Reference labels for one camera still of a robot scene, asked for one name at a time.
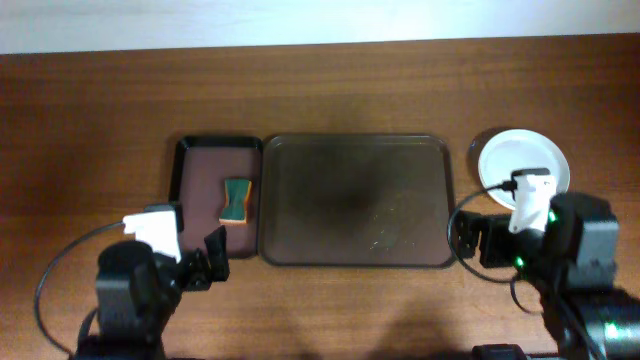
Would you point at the small brown tray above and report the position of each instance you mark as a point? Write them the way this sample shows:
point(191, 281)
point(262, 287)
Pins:
point(201, 165)

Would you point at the large dark brown tray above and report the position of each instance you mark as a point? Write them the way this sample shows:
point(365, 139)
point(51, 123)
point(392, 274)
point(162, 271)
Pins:
point(356, 200)

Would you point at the orange green scrub sponge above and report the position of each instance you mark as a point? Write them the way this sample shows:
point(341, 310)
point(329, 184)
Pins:
point(237, 196)

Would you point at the white plate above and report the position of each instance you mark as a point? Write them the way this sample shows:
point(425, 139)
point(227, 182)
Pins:
point(517, 149)

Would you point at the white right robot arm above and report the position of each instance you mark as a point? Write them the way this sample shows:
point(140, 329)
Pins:
point(568, 256)

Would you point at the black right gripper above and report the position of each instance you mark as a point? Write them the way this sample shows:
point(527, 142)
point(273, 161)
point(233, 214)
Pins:
point(492, 226)

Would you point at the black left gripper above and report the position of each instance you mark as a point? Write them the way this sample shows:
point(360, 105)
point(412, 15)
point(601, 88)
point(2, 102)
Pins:
point(203, 274)

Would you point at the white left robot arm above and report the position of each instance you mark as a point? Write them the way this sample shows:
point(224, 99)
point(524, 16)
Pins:
point(138, 290)

